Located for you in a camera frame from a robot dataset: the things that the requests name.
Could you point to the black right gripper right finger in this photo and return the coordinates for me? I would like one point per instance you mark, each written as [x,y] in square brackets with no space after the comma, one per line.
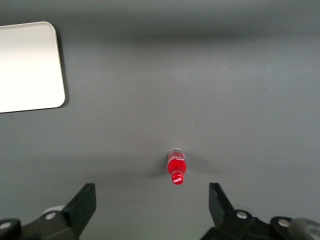
[222,210]

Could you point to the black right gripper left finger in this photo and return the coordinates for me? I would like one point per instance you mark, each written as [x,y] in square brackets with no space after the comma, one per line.
[80,207]

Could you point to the beige rectangular tray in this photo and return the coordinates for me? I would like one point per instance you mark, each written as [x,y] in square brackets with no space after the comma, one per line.
[27,67]

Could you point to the red cola bottle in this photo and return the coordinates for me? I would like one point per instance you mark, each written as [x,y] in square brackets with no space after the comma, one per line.
[177,166]

